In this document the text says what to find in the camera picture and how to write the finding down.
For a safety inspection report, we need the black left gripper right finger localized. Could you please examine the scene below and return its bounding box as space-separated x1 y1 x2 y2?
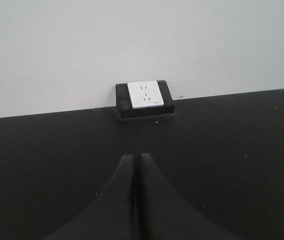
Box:
136 153 238 240

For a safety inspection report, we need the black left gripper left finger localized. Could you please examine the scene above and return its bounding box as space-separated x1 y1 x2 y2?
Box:
46 155 136 240

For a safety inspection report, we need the white socket on black base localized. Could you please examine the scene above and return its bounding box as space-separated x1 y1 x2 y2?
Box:
115 80 175 121

